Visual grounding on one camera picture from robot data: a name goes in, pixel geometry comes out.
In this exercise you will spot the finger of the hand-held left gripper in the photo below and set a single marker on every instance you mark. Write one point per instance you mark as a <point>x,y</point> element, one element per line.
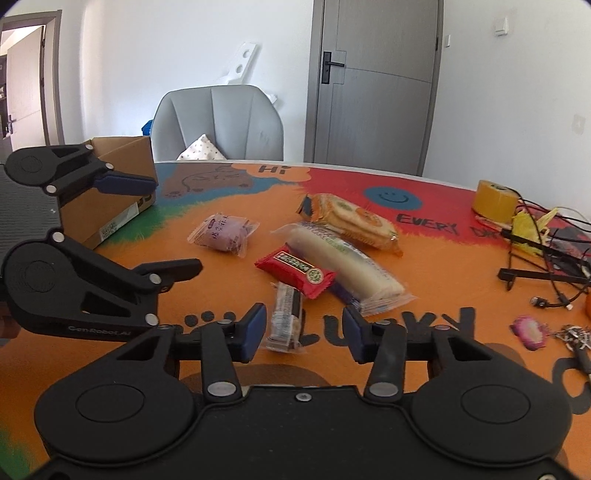
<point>175,270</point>
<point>124,184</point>

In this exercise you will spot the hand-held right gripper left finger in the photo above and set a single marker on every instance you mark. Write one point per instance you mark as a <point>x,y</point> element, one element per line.
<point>256,332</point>

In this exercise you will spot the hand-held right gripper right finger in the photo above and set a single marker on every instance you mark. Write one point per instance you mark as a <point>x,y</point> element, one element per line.
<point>355,334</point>

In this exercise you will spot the cardboard box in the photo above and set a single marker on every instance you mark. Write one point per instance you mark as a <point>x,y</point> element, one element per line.
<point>134,156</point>

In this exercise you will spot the brown white bar packet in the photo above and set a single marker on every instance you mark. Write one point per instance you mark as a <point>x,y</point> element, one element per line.
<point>286,314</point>

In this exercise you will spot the purple snack packet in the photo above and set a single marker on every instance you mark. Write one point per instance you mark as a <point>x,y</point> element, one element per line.
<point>224,233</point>

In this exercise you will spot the long white roll packet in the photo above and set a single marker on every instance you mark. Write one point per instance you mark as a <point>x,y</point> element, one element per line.
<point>341,263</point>

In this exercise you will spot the red snack packet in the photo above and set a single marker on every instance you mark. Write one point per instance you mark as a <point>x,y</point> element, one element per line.
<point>295,270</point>

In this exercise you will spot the orange cracker packet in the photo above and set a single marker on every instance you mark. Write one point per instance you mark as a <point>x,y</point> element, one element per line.
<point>355,219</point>

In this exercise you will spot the blue plastic bag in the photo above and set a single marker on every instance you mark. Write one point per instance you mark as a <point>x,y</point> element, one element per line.
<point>147,128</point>

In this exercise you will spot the white dotted pillow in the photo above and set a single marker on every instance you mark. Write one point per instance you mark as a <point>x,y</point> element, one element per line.
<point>203,148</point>

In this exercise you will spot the colourful cartoon table mat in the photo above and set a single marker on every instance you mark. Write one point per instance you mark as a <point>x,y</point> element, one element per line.
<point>438,277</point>

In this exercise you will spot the grey upholstered chair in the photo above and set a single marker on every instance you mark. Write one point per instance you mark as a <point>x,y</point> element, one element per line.
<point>221,120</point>

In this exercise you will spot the beige interior door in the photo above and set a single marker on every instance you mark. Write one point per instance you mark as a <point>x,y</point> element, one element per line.
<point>25,83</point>

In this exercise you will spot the white foam board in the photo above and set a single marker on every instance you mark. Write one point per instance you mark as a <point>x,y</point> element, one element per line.
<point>242,60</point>

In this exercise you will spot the pink charm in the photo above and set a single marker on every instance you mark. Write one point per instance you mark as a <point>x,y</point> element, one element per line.
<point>530,330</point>

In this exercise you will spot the black bar stand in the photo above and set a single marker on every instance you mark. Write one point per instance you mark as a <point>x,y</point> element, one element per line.
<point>531,274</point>

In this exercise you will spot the yellow tape roll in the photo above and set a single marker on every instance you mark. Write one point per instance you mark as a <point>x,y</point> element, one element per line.
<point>491,203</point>

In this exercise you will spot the yellow folded paper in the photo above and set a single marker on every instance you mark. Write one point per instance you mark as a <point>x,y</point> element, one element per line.
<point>526,230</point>

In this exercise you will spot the bunch of keys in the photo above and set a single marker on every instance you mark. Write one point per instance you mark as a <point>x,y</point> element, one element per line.
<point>577,337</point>

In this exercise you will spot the grey door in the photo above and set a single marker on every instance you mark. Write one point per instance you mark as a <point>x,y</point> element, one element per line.
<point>383,106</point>

